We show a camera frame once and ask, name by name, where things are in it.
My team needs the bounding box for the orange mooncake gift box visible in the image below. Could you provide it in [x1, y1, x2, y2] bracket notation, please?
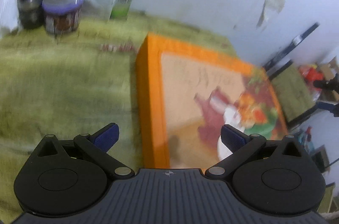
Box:
[136, 33, 287, 169]

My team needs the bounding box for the black leaning strip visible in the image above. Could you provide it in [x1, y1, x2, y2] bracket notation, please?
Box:
[263, 22, 320, 71]

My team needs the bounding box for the purple lidded porridge can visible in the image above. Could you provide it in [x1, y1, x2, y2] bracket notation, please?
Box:
[42, 0, 84, 35]

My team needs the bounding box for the dark glass jar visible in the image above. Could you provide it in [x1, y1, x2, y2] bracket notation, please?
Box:
[17, 0, 44, 30]

